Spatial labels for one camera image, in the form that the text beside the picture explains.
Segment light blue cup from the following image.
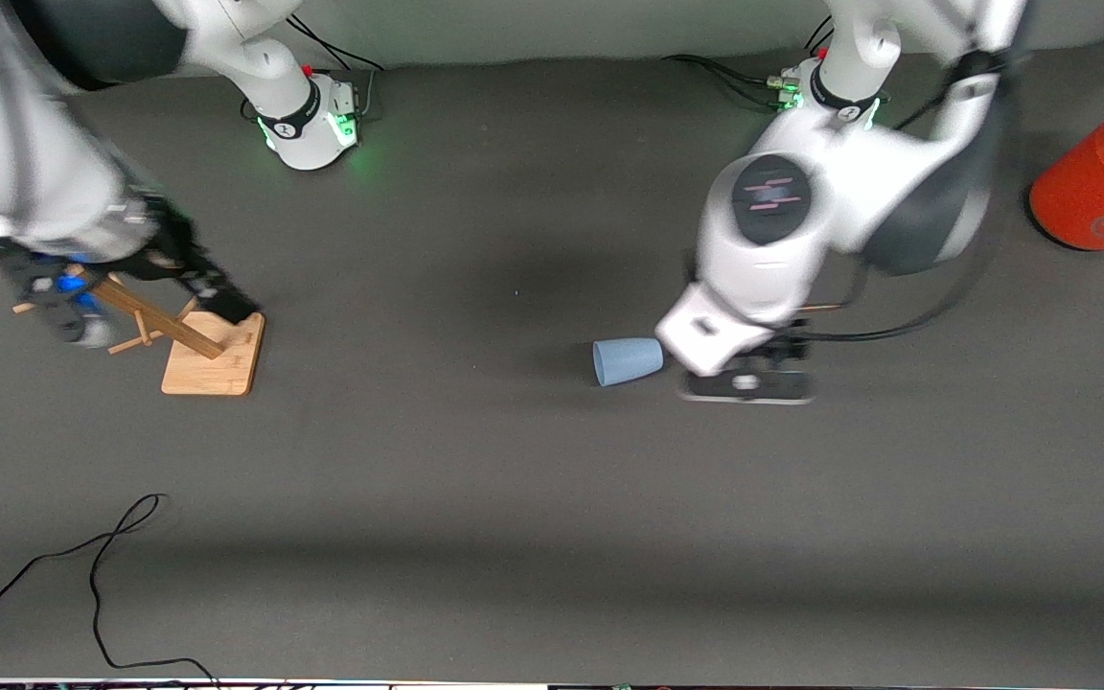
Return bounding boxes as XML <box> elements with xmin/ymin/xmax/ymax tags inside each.
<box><xmin>593</xmin><ymin>337</ymin><xmax>665</xmax><ymax>388</ymax></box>

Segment wooden cup rack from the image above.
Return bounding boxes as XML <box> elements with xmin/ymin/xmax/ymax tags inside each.
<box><xmin>13</xmin><ymin>271</ymin><xmax>266</xmax><ymax>397</ymax></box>

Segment dark grey table cloth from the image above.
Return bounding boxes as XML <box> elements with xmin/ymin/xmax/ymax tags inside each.
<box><xmin>0</xmin><ymin>43</ymin><xmax>1104</xmax><ymax>683</ymax></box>

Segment orange cylinder with grey lid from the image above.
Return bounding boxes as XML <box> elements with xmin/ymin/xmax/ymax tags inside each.
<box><xmin>1029</xmin><ymin>95</ymin><xmax>1104</xmax><ymax>252</ymax></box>

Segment black right arm base cables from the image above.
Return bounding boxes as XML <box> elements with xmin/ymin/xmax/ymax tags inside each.
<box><xmin>288</xmin><ymin>14</ymin><xmax>390</xmax><ymax>124</ymax></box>

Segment black arm base cables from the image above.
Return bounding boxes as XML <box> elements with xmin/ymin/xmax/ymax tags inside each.
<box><xmin>288</xmin><ymin>14</ymin><xmax>390</xmax><ymax>124</ymax></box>
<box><xmin>662</xmin><ymin>19</ymin><xmax>836</xmax><ymax>108</ymax></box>

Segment black left arm base cables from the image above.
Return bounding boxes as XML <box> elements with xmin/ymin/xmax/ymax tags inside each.
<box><xmin>662</xmin><ymin>19</ymin><xmax>836</xmax><ymax>108</ymax></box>

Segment thin black loose cable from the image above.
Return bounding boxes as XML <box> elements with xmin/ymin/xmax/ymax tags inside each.
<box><xmin>0</xmin><ymin>494</ymin><xmax>222</xmax><ymax>687</ymax></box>

